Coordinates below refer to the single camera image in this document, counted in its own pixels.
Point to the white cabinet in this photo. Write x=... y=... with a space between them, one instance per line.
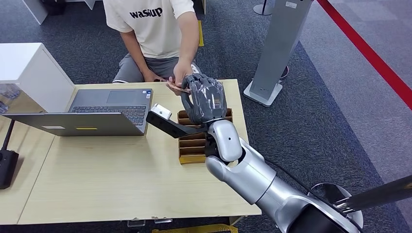
x=32 y=70

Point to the yellow stool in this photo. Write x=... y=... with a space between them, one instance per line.
x=200 y=33

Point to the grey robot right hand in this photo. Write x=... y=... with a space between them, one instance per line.
x=206 y=99

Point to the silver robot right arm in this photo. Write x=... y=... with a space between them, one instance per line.
x=257 y=180

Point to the person's left forearm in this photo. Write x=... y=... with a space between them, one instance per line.
x=188 y=41

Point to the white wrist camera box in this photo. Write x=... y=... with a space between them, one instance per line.
x=161 y=111

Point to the person's left hand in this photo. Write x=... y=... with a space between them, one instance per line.
x=180 y=72

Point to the chrome stanchion post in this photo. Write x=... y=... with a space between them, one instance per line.
x=373 y=193

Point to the red barrier belt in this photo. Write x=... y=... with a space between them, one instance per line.
x=370 y=56

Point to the grey open laptop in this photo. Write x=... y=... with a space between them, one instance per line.
x=106 y=109

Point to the white furniture leg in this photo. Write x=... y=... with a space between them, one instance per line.
x=35 y=11

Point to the person's right forearm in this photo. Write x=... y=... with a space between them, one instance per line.
x=135 y=53

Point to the grey kiosk stand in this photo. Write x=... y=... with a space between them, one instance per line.
x=276 y=48

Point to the black desk stand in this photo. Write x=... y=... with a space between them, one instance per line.
x=7 y=167

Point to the wooden slotted card holder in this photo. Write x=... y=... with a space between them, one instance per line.
x=191 y=149

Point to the person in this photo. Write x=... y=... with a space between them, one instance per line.
x=154 y=32

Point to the yellow floor frame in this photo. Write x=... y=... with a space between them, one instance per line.
x=196 y=229

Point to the black stanchion post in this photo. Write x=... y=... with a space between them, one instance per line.
x=262 y=8

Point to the person's right hand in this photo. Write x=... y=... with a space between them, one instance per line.
x=152 y=77

